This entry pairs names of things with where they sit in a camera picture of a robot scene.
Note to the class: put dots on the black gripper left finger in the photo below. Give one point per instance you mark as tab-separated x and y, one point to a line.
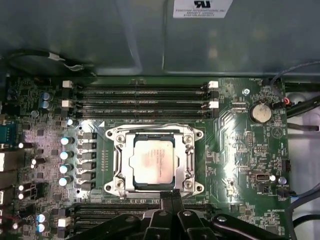
155	225

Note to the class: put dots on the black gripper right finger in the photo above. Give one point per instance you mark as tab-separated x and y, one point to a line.
190	225

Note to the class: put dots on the CPU with silver top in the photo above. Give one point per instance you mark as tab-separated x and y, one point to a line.
155	162

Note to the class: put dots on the CPU socket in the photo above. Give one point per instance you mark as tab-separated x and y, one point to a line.
197	190

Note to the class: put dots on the RAM slot black latches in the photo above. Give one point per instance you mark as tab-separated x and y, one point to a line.
140	112
112	206
140	95
112	213

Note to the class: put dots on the green motherboard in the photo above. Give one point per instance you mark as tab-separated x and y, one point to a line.
225	150

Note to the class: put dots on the coin cell battery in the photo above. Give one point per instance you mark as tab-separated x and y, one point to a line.
260	113

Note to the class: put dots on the black PC case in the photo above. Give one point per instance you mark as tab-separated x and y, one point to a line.
100	37

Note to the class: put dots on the white label sticker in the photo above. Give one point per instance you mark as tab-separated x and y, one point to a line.
202	8

